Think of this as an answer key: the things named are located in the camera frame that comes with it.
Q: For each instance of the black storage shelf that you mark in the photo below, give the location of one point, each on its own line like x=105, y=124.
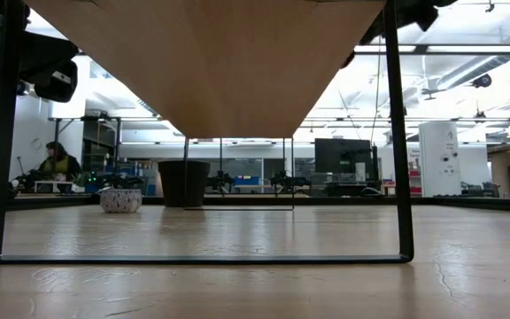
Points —
x=100, y=146

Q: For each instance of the blue storage bin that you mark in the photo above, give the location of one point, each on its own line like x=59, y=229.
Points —
x=247, y=181

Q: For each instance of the green plant in black pot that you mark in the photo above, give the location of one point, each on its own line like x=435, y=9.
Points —
x=175, y=184

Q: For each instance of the white column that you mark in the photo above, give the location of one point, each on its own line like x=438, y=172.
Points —
x=438, y=159

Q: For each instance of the black background robot arm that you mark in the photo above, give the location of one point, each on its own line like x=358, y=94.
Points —
x=220, y=181
x=287, y=180

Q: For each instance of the black aluminium table frame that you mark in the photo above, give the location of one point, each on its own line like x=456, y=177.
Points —
x=370, y=202

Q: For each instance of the speckled white tealight holder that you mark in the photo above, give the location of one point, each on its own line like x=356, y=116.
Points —
x=121, y=201

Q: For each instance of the wooden riser black metal legs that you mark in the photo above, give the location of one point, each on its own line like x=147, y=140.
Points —
x=215, y=66

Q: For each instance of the black ceiling camera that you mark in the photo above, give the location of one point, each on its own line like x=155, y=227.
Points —
x=21, y=88
x=482, y=80

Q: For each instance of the large black monitor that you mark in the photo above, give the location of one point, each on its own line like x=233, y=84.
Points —
x=341, y=155

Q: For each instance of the person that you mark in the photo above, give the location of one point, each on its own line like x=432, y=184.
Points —
x=58, y=166

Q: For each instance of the round white wall clock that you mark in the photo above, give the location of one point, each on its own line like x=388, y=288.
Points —
x=36, y=143

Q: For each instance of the background robot with green lights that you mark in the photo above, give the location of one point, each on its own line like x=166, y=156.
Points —
x=113, y=181

